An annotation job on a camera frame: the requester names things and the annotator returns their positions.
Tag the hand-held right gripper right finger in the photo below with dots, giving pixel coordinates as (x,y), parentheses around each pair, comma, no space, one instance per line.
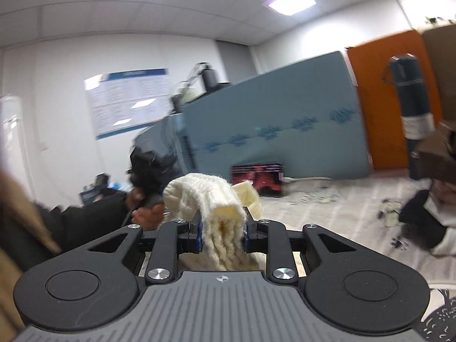
(246,238)

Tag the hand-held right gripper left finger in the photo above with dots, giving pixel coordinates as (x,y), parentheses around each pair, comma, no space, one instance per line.
(198,237)

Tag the cream knitted sweater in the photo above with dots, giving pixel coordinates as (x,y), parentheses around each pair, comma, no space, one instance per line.
(199,194)

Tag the person's left hand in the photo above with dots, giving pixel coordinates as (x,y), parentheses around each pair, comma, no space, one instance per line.
(146,217)

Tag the dark red printed box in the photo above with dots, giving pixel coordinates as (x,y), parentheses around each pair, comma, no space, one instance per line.
(258,180)

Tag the printed cartoon blanket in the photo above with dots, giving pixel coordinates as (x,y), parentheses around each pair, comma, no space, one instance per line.
(338,213)

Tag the black device on stand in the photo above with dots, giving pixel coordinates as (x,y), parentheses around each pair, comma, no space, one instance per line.
(210,76)

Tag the blue-grey carton box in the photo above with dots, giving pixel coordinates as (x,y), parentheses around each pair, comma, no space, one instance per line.
(278,121)

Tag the black and white cloth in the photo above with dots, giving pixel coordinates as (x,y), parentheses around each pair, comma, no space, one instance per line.
(427,217)

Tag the orange carton box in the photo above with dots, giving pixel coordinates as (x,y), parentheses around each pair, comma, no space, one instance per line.
(384,89)

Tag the dark blue vacuum bottle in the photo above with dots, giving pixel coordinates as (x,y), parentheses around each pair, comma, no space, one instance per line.
(413,107)

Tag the square ceiling light panel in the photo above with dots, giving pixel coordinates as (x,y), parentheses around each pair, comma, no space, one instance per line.
(292,2)

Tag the brown taped cardboard box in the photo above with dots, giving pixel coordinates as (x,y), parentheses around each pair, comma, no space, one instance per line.
(441,71)

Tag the wall poster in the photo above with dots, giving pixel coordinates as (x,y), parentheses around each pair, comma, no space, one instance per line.
(128,99)

